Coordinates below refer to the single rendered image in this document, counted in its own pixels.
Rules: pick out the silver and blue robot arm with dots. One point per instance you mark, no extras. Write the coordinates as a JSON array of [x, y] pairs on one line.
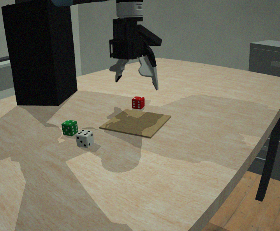
[[124, 9]]

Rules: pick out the tan flat mat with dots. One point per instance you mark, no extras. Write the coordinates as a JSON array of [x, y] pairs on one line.
[[138, 123]]

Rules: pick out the green die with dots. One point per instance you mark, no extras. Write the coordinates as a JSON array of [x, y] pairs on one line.
[[69, 128]]

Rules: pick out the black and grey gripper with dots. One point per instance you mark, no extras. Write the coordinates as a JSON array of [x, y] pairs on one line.
[[129, 44]]

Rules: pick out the red die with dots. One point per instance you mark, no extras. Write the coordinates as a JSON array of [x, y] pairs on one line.
[[138, 102]]

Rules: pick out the white die with black pips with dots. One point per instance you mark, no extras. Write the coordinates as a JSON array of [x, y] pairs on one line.
[[84, 138]]

